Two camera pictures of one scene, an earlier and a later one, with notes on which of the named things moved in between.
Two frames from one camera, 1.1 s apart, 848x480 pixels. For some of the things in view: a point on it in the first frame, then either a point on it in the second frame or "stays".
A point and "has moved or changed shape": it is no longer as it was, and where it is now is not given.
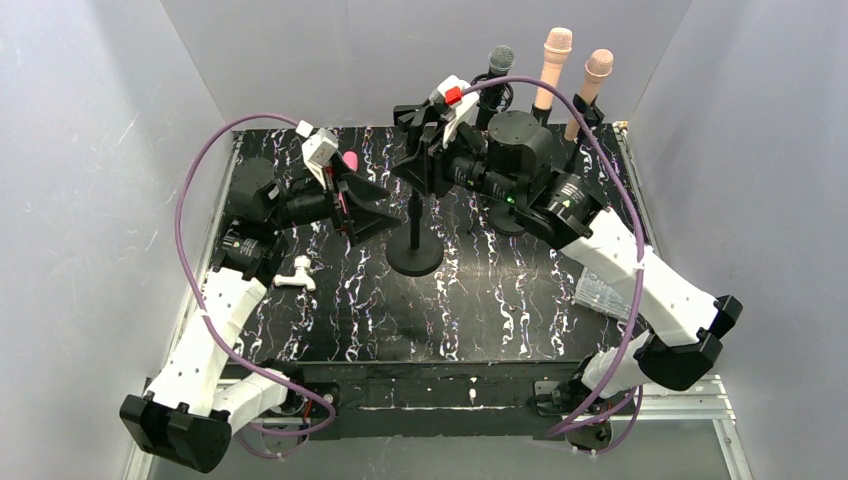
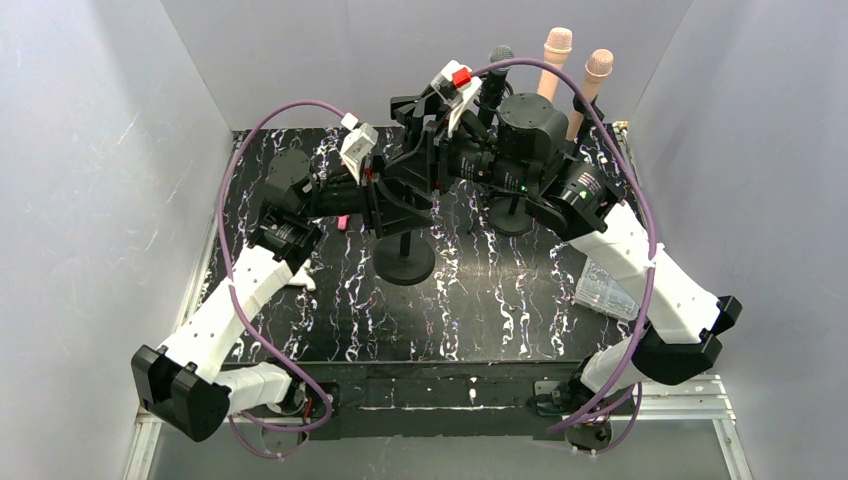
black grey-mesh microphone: x=501 y=60 stays
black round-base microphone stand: x=413 y=252 has moved or changed shape
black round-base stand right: x=592 y=114 stays
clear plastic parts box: x=593 y=292 stays
